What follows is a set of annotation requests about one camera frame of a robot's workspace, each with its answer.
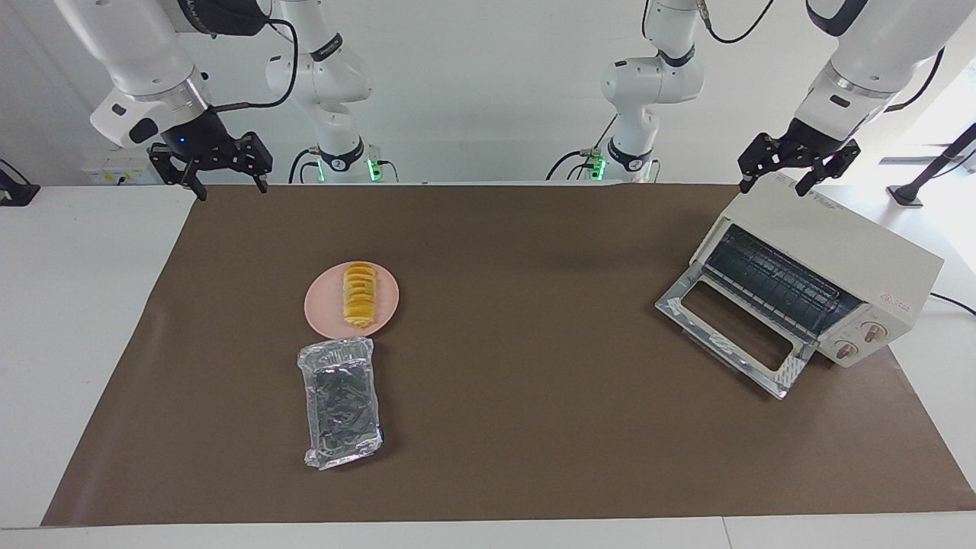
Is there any sliced yellow bread loaf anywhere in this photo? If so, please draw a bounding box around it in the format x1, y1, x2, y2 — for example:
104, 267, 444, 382
342, 262, 378, 329

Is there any silver foil baking tray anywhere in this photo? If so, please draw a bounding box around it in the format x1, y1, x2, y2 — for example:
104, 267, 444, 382
296, 338, 384, 470

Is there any cream toaster oven body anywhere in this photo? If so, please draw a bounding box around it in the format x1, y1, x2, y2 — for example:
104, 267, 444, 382
690, 172, 945, 368

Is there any glass toaster oven door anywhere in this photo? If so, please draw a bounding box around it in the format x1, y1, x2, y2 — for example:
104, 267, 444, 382
656, 276, 817, 400

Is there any black stand with base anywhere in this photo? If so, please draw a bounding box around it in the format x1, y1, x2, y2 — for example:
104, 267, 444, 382
887, 122, 976, 208

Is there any pink round plate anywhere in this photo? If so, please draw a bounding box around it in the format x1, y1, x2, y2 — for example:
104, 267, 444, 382
304, 262, 400, 341

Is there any black table clamp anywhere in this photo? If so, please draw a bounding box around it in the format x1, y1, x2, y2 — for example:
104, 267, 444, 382
0, 159, 40, 207

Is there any brown table mat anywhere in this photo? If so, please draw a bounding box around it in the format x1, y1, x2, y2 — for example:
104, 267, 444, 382
42, 183, 976, 527

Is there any black right base cable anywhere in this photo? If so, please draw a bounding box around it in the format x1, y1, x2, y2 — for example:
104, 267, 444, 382
288, 147, 321, 184

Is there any black base cable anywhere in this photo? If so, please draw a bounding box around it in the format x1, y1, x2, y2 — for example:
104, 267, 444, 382
288, 147, 321, 184
545, 114, 618, 181

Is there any white wall socket box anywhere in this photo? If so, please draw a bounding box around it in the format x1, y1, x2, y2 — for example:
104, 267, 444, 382
82, 151, 156, 185

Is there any dark oven wire rack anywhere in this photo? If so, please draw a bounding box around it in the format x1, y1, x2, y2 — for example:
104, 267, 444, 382
701, 225, 866, 340

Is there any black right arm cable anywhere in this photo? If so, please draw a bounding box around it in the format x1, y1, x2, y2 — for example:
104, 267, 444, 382
207, 17, 300, 115

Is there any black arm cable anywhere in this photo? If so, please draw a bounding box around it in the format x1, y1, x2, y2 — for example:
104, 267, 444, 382
640, 0, 946, 114
207, 17, 300, 115

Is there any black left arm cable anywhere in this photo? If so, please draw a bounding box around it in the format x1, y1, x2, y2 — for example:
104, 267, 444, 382
640, 0, 946, 114

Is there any black left base cable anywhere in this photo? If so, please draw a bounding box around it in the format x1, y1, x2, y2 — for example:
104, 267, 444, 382
545, 114, 618, 181

